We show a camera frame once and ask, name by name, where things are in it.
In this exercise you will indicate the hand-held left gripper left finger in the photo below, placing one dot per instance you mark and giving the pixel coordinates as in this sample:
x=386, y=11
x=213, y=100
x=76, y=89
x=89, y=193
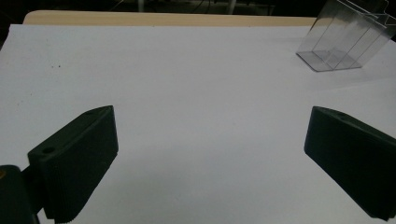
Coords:
x=74, y=161

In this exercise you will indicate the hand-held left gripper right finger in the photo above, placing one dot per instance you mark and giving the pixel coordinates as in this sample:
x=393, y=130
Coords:
x=351, y=155

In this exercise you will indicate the clear plastic compartment holder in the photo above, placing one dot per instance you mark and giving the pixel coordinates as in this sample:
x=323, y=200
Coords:
x=342, y=37

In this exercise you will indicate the white table sheet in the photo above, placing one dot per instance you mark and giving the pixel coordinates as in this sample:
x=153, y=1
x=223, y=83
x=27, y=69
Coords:
x=202, y=93

